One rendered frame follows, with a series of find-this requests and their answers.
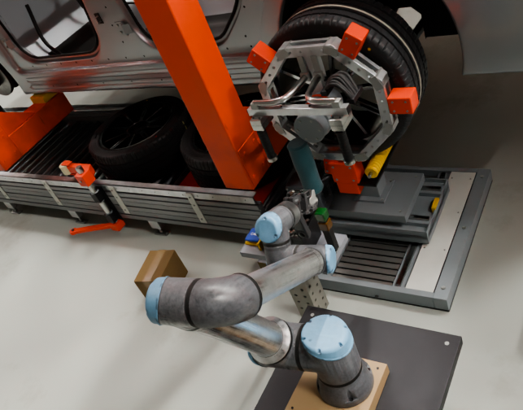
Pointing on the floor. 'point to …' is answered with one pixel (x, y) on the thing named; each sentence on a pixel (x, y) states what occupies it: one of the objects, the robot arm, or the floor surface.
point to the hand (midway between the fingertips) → (314, 200)
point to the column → (309, 294)
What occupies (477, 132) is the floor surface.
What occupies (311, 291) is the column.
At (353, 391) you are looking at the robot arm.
